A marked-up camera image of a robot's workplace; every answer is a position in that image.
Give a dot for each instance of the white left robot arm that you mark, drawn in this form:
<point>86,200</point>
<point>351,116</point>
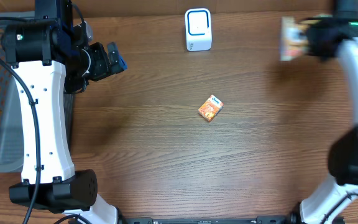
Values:
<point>50,57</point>

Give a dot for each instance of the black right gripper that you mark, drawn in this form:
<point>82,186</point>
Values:
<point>323,55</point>

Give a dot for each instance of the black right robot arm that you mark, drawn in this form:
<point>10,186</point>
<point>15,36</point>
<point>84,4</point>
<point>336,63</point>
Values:
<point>340,187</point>

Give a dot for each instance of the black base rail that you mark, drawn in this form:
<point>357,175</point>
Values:
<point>258,220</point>

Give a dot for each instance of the small orange box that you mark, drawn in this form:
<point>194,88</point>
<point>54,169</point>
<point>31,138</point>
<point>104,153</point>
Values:
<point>210,108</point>

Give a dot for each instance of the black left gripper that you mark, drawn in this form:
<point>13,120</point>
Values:
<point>104,67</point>

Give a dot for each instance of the white barcode scanner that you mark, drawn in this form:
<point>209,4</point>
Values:
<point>198,29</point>

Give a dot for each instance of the yellow snack bag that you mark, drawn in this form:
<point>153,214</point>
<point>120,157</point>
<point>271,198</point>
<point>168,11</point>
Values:
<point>293,41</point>

